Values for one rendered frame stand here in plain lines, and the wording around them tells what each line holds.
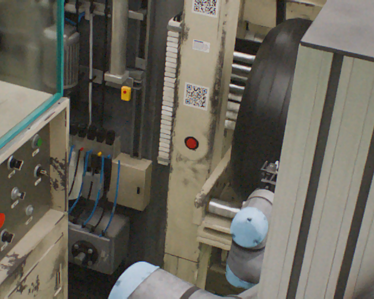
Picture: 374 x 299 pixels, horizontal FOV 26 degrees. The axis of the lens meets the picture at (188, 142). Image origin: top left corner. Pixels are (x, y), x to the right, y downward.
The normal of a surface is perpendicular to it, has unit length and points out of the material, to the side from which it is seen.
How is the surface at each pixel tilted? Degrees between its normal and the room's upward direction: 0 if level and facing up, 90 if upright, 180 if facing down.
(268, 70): 42
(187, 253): 90
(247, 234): 83
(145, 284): 21
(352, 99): 90
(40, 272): 90
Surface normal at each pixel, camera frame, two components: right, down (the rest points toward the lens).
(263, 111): -0.27, -0.01
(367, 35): 0.08, -0.86
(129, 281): -0.25, -0.53
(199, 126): -0.36, 0.45
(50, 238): 0.93, 0.25
